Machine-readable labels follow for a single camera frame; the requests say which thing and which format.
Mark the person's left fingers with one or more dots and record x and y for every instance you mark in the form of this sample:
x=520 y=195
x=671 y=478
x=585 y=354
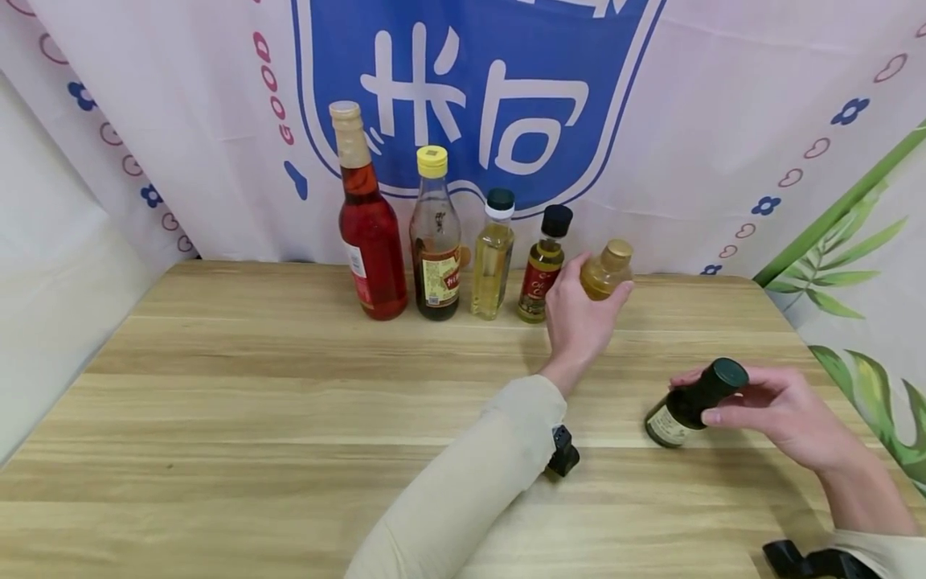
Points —
x=618 y=301

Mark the person's left hand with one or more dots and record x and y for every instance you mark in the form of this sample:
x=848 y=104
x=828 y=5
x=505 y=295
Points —
x=579 y=322

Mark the small yellow bottle gold cap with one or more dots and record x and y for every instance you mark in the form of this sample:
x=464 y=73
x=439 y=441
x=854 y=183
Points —
x=606 y=273

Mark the small dark bottle green cap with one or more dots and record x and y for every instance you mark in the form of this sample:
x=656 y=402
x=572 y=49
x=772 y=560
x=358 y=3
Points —
x=687 y=408

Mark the person's right thumb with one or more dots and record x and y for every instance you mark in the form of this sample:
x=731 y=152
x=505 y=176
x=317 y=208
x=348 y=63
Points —
x=732 y=414

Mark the black wrist band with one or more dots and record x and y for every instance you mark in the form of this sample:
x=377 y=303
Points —
x=563 y=452
x=810 y=560

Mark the person's right forearm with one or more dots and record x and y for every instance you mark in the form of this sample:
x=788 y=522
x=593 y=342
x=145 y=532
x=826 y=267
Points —
x=875 y=515

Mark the person's right fingers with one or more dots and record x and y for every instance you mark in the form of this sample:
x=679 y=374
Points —
x=778 y=382

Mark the person's left forearm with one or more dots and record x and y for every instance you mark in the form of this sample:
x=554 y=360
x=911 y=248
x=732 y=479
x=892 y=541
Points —
x=463 y=482

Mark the person's right hand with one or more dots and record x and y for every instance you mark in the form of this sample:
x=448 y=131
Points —
x=788 y=418

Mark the pale oil bottle green cap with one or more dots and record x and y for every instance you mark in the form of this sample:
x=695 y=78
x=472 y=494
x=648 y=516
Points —
x=493 y=261

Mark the tall red liquid bottle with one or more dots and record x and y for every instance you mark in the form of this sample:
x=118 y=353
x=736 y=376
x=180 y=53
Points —
x=375 y=241

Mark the person's right index finger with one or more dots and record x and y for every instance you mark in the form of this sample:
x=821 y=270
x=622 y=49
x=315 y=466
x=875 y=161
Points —
x=687 y=376

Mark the person's left thumb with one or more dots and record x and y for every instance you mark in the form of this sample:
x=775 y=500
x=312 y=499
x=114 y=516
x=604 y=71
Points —
x=571 y=269

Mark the dark bottle with yellow cap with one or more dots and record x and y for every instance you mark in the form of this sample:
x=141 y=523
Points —
x=435 y=241

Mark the red label bottle black cap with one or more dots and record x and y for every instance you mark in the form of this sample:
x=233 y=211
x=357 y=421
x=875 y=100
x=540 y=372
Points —
x=540 y=273

